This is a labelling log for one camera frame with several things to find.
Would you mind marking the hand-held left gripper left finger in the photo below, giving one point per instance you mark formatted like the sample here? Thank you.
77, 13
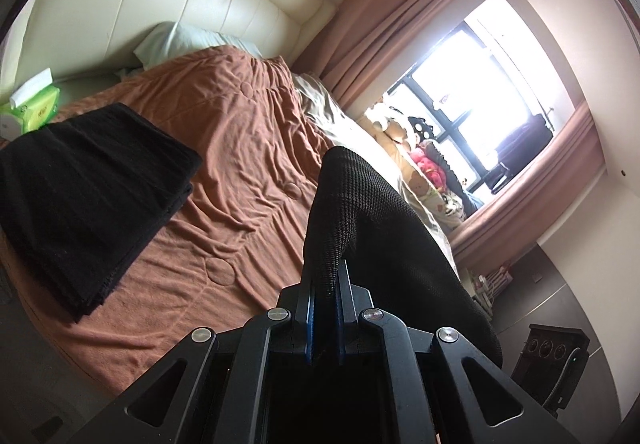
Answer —
310, 324

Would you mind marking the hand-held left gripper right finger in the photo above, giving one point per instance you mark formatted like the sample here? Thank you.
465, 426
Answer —
342, 324

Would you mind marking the black pants with white print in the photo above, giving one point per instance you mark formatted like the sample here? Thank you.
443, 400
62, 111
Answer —
360, 214

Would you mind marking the grey brown wardrobe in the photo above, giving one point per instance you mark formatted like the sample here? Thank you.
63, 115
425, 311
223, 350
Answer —
550, 284

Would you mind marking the white rack on nightstand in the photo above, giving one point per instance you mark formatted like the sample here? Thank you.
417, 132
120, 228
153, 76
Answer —
500, 276

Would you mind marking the white nightstand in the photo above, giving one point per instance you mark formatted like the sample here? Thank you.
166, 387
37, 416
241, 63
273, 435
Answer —
477, 296

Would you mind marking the spotted black white plush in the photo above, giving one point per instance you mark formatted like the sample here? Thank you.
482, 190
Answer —
454, 204

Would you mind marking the pink curtain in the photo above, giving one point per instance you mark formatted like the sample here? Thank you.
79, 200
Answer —
390, 14
540, 184

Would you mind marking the red plush toy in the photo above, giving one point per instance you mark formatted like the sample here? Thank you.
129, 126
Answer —
430, 166

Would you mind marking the dark hanging garment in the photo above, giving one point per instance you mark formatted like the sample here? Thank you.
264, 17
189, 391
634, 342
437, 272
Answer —
522, 149

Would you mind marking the brown blanket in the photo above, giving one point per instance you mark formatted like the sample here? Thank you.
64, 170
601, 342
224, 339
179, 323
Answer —
240, 134

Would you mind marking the black plush toy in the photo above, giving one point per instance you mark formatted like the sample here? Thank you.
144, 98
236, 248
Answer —
420, 126

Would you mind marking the stack of folded black clothes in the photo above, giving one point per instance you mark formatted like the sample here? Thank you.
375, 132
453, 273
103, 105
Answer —
85, 189

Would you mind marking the black framed window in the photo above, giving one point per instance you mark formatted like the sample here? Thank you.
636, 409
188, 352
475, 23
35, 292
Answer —
475, 74

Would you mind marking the light green pillow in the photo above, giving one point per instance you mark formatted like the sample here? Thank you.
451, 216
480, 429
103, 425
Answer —
175, 41

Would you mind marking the green tissue pack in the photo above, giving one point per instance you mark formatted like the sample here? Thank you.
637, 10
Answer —
35, 111

